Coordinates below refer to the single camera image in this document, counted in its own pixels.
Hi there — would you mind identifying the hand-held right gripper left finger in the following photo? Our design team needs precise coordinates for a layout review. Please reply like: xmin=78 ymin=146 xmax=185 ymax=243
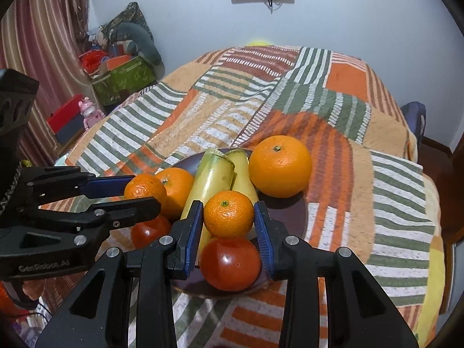
xmin=34 ymin=200 xmax=204 ymax=348

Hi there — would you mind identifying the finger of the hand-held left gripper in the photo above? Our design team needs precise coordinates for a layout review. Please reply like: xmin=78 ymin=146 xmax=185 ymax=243
xmin=20 ymin=166 xmax=136 ymax=207
xmin=22 ymin=196 xmax=162 ymax=251

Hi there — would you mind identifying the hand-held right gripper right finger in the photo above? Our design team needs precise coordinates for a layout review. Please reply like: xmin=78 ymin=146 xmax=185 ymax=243
xmin=253 ymin=201 xmax=419 ymax=348

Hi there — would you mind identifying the small mandarin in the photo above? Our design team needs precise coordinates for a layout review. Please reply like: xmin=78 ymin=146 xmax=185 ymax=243
xmin=203 ymin=190 xmax=255 ymax=239
xmin=124 ymin=173 xmax=168 ymax=213

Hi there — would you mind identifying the red tomato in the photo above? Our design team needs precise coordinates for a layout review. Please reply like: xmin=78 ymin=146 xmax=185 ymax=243
xmin=200 ymin=237 xmax=262 ymax=291
xmin=130 ymin=215 xmax=173 ymax=250

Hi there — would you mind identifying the purple plate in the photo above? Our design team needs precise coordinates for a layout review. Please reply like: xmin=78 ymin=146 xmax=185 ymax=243
xmin=156 ymin=147 xmax=309 ymax=300

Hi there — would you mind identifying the orange with sticker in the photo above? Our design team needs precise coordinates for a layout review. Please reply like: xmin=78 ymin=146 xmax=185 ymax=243
xmin=156 ymin=167 xmax=195 ymax=222

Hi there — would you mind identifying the peeled sugarcane piece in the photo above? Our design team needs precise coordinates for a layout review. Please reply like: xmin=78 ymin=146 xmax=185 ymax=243
xmin=180 ymin=148 xmax=235 ymax=262
xmin=225 ymin=149 xmax=260 ymax=207

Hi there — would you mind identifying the large plain orange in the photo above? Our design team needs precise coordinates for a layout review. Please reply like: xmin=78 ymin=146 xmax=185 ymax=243
xmin=249 ymin=135 xmax=313 ymax=199

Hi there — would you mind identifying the red box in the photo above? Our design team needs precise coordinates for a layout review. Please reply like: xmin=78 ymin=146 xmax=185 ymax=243
xmin=47 ymin=94 xmax=88 ymax=144

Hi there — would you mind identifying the pink rabbit toy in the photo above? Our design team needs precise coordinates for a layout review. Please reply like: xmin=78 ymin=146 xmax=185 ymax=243
xmin=79 ymin=97 xmax=106 ymax=130

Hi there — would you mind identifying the striped red curtain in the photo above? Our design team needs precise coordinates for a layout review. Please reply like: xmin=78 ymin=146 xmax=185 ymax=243
xmin=0 ymin=0 xmax=91 ymax=167

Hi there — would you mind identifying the red plastic bag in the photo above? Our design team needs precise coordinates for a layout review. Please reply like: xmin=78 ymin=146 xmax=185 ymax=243
xmin=79 ymin=51 xmax=109 ymax=75

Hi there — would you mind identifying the green storage box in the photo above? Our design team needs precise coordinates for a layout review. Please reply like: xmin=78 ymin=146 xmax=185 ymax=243
xmin=90 ymin=56 xmax=156 ymax=106

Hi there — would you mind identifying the orange cardboard box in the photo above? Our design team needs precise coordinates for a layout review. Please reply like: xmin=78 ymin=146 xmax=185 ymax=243
xmin=99 ymin=55 xmax=133 ymax=73

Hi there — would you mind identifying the grey plush toy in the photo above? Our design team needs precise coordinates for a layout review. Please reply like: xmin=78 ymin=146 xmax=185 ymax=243
xmin=116 ymin=22 xmax=162 ymax=66

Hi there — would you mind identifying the striped patchwork blanket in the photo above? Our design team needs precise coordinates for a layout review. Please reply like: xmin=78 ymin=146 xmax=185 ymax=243
xmin=40 ymin=45 xmax=446 ymax=348

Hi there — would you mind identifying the patterned dark cushion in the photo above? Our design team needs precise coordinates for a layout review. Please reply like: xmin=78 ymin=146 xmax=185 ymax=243
xmin=101 ymin=2 xmax=153 ymax=40

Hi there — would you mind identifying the blue chair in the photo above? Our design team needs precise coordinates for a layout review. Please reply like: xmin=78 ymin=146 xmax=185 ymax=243
xmin=400 ymin=101 xmax=426 ymax=149

